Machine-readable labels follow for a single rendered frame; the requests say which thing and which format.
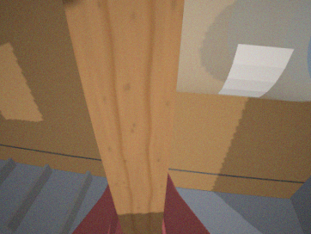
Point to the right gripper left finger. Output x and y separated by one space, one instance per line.
102 218

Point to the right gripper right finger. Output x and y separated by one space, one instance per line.
178 217

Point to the grey rectangular rack frame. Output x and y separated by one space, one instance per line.
220 213

